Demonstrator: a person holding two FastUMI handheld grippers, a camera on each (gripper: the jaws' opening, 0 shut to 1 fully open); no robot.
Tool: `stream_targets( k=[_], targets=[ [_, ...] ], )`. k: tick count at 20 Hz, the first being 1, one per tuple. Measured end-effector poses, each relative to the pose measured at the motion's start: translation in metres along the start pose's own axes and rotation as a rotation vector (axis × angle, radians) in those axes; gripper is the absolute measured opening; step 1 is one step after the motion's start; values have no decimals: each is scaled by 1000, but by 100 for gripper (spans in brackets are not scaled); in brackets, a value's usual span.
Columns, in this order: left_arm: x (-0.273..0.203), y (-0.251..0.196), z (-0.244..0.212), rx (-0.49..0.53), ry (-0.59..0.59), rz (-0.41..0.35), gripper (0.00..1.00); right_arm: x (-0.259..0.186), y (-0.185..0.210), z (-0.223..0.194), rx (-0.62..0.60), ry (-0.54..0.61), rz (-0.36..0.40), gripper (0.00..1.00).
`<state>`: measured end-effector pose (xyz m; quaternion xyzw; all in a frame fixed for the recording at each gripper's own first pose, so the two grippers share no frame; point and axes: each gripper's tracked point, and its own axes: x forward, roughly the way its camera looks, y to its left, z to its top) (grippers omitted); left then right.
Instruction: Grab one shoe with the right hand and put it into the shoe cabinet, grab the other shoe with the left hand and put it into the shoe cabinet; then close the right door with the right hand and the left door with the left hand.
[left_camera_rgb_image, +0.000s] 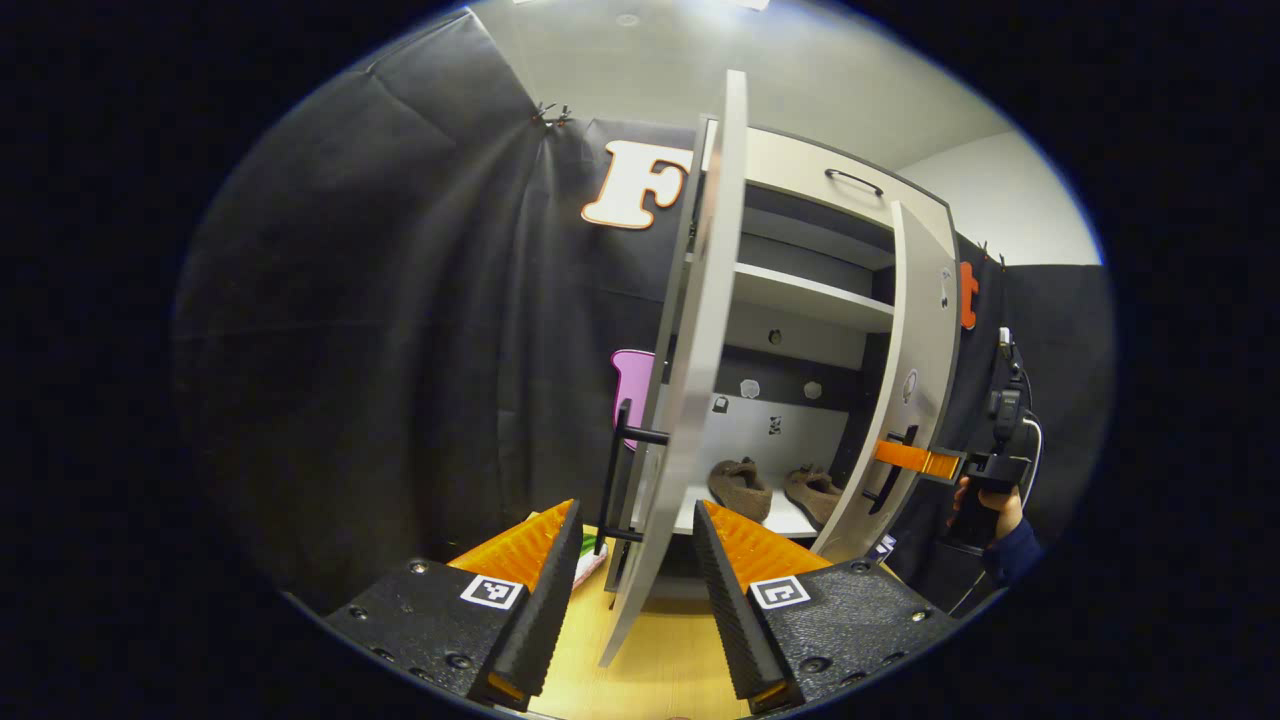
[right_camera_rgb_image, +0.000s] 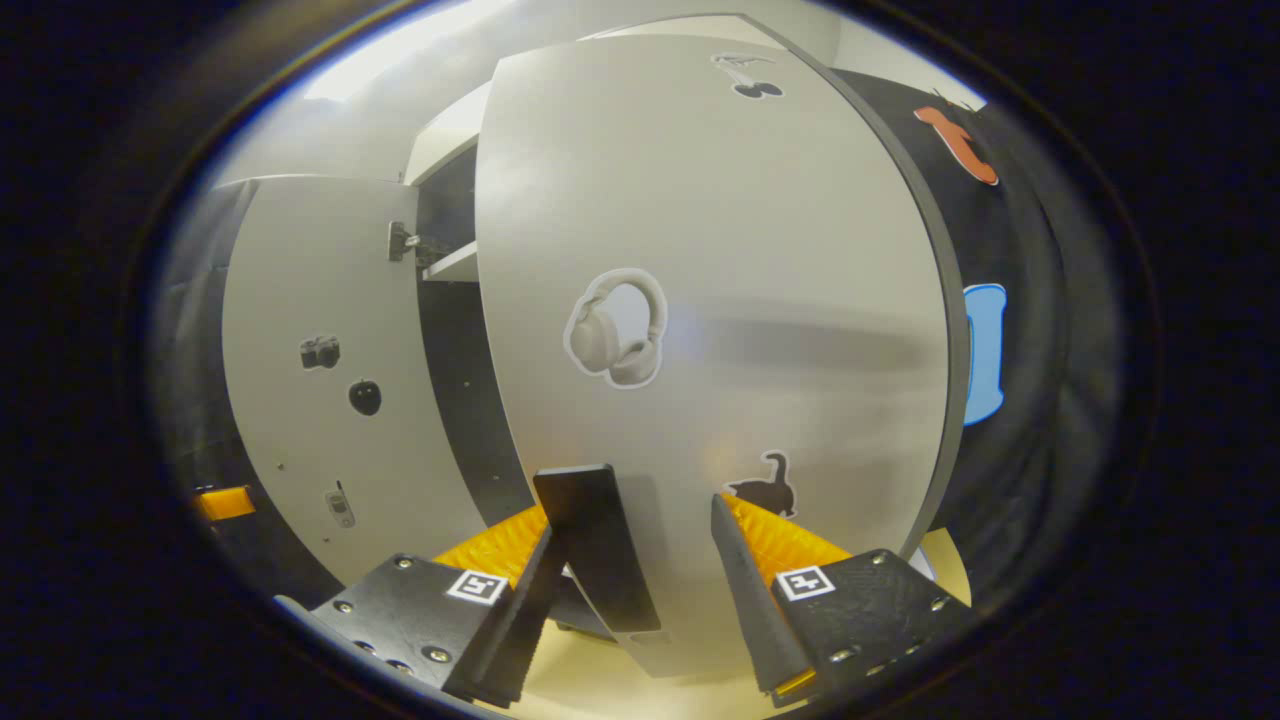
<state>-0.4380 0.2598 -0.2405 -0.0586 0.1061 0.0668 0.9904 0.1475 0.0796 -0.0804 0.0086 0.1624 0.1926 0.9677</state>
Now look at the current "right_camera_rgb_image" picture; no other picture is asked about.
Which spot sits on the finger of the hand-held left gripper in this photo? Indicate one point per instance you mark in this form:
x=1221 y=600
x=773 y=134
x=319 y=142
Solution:
x=225 y=503

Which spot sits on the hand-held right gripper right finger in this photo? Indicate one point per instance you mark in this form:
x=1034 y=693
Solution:
x=755 y=620

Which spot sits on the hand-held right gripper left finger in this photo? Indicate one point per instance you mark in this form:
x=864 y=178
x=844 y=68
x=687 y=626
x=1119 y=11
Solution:
x=515 y=625

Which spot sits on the white cabinet door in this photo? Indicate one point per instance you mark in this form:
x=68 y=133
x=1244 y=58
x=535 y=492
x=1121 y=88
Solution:
x=300 y=280
x=780 y=250

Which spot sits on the white shoe cabinet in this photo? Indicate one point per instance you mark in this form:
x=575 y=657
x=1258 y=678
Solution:
x=460 y=340

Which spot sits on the metal door hinge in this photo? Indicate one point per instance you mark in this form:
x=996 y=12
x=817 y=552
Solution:
x=402 y=242

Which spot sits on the white cabinet shelf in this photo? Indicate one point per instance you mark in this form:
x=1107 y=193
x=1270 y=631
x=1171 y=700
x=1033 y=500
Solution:
x=455 y=265

